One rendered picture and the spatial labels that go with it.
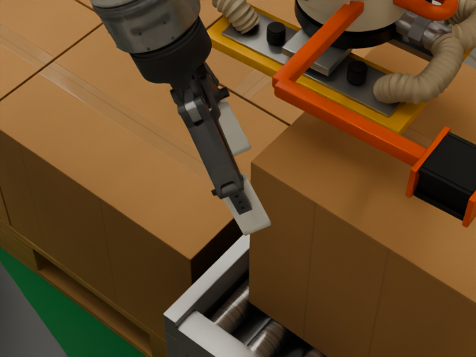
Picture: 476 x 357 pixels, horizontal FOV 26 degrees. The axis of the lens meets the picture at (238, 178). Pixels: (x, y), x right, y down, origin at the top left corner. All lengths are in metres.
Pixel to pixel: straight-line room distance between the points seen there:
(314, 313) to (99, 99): 0.76
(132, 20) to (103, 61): 1.42
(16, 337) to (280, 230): 0.45
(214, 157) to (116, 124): 1.26
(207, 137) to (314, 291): 0.80
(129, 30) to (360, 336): 0.92
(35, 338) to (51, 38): 0.94
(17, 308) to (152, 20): 0.87
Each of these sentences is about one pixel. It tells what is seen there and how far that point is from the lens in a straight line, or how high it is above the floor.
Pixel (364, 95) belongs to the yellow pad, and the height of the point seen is 1.11.
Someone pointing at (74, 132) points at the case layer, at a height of 0.54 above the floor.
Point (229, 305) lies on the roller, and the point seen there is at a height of 0.55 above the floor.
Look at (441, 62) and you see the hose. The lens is 1.44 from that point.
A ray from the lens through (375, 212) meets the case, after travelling 1.54.
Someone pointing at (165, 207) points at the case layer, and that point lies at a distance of 2.06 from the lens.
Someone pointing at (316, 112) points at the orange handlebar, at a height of 1.22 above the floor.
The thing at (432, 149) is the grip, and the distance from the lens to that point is 1.24.
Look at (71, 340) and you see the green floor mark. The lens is 2.54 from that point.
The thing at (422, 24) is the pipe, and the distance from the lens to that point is 1.49.
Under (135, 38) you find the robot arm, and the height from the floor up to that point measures 1.52.
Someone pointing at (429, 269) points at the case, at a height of 0.95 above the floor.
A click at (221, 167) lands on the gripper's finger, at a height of 1.42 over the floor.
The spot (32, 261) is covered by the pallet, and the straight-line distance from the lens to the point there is 2.62.
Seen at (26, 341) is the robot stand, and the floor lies 0.75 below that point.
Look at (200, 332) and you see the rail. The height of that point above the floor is 0.59.
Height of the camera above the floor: 2.16
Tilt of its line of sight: 50 degrees down
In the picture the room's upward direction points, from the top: straight up
